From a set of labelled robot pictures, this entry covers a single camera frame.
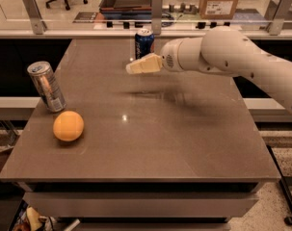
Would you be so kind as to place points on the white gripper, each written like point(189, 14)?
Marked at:
point(170, 57)

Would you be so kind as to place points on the blue pepsi can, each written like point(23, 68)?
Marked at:
point(144, 42)

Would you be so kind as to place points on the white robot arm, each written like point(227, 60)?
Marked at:
point(223, 51)

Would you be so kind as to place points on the silver energy drink can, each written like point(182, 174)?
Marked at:
point(47, 86)

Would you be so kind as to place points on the cardboard box with label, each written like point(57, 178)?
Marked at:
point(217, 9)

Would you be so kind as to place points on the orange fruit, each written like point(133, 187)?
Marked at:
point(68, 126)

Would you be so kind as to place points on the middle metal railing post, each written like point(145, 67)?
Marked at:
point(156, 14)

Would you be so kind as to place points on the metal railing post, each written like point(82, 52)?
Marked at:
point(156, 14)
point(276, 25)
point(37, 23)

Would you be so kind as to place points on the left metal railing post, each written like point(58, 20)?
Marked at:
point(37, 23)

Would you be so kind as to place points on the right metal railing post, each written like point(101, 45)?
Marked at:
point(276, 25)

